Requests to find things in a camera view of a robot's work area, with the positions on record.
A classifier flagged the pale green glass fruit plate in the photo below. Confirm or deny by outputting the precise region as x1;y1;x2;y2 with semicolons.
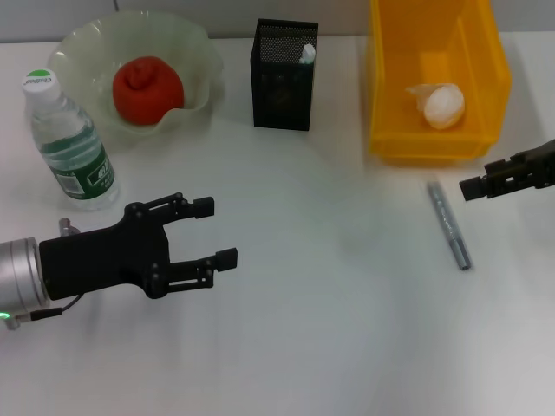
46;10;225;151

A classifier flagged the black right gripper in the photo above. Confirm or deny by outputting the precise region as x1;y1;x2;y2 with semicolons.
458;138;555;202

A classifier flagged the black mesh pen holder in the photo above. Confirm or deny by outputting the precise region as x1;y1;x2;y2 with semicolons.
250;17;322;132

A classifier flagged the grey marker pen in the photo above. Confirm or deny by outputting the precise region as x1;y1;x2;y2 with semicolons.
426;180;474;273

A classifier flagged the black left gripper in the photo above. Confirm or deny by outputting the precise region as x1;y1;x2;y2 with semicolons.
38;192;239;301

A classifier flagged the clear green-label water bottle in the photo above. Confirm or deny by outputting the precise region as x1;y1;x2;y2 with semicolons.
21;67;122;213

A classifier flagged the left gripper cable with plug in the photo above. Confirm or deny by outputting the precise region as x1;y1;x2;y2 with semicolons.
6;218;84;331

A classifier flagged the white paper ball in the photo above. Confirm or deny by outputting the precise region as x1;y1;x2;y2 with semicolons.
404;81;467;131

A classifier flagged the yellow plastic bin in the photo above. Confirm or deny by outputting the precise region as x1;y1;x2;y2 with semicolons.
367;0;514;169

